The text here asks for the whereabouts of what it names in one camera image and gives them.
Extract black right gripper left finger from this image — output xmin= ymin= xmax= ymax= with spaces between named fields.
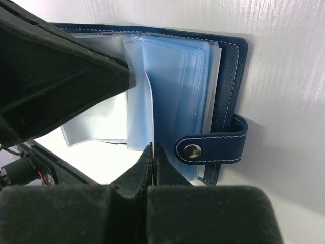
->
xmin=1 ymin=145 xmax=153 ymax=243

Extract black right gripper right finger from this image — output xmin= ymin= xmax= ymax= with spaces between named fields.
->
xmin=146 ymin=145 xmax=282 ymax=243

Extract blue leather card holder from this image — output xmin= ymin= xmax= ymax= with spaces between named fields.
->
xmin=57 ymin=23 xmax=248 ymax=186

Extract grey striped credit card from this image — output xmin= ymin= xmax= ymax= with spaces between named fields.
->
xmin=144 ymin=71 xmax=155 ymax=157

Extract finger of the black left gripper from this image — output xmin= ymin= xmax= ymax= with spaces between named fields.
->
xmin=1 ymin=1 xmax=130 ymax=147

